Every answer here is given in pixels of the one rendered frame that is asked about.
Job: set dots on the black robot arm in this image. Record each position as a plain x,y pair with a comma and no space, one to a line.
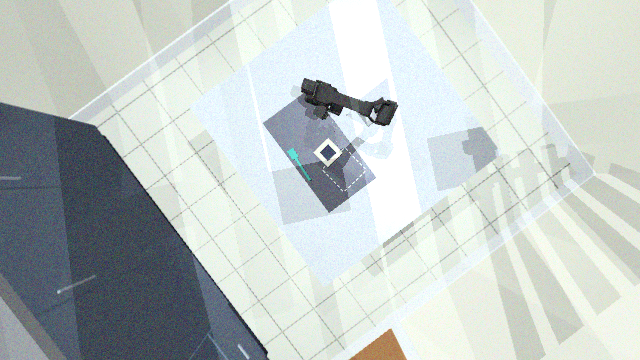
324,93

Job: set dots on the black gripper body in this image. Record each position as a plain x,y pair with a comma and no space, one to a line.
337,109

